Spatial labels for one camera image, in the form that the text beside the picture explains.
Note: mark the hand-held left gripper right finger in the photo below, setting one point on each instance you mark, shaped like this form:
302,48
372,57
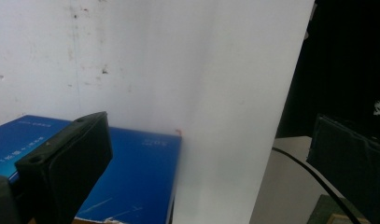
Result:
349,155

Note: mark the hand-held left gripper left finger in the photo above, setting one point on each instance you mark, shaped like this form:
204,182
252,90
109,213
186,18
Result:
66,161

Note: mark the blue cardboard box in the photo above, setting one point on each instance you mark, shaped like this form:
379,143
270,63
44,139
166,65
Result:
137,174

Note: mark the green object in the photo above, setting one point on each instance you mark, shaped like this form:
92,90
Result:
324,211

